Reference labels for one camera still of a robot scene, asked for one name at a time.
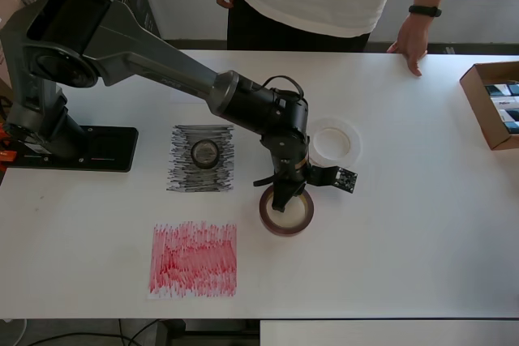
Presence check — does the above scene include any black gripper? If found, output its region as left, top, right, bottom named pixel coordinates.
left=269, top=159, right=314, bottom=214

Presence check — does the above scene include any red 3M tape roll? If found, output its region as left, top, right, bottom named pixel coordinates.
left=259, top=185, right=315, bottom=237

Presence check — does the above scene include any wide white tape roll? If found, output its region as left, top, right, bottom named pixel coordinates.
left=310, top=117, right=362, bottom=168

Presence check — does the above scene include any small black tape roll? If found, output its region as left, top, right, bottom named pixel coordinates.
left=190, top=139, right=222, bottom=169

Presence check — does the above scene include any person's left hand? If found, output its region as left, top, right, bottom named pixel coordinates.
left=386, top=16, right=431, bottom=78

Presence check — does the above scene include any black scribbled paper sheet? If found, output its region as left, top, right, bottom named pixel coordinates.
left=165, top=123, right=236, bottom=193

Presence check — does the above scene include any red scribbled paper sheet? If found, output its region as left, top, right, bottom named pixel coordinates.
left=146, top=221, right=238, bottom=301

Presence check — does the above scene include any open cardboard tray box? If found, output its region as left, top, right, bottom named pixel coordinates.
left=459, top=61, right=519, bottom=152

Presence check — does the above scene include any black wristband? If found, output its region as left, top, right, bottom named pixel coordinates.
left=408, top=4, right=443, bottom=18

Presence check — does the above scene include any small white product box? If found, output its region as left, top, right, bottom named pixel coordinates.
left=489, top=96, right=519, bottom=111

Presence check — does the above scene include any black printed product box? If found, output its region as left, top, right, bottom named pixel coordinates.
left=111, top=0, right=163, bottom=39

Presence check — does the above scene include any orange clamp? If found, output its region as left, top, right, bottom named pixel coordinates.
left=0, top=125, right=18, bottom=173

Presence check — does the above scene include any cardboard box with shipping label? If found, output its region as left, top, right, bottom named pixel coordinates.
left=0, top=0, right=26, bottom=92

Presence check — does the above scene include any black cable loop at gripper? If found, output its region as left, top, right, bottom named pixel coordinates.
left=253, top=173, right=279, bottom=188

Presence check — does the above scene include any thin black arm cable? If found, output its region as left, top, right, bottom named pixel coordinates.
left=264, top=75, right=305, bottom=100

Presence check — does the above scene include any black table leg frame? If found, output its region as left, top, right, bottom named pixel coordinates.
left=156, top=318, right=260, bottom=346

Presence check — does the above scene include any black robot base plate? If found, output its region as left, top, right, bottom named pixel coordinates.
left=7, top=126, right=139, bottom=173

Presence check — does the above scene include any black floor cable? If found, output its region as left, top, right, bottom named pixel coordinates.
left=24, top=318, right=163, bottom=346

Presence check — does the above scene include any white floor cable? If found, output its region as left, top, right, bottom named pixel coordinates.
left=0, top=316, right=28, bottom=346

